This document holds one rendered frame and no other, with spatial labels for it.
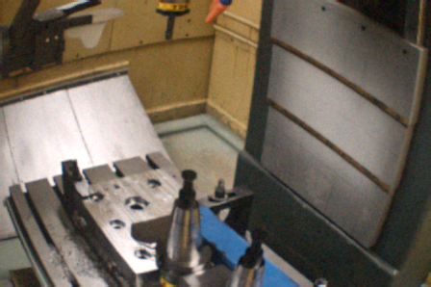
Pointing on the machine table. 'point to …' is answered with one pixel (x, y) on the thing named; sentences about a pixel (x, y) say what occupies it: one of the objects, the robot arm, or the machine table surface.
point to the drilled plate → (118, 241)
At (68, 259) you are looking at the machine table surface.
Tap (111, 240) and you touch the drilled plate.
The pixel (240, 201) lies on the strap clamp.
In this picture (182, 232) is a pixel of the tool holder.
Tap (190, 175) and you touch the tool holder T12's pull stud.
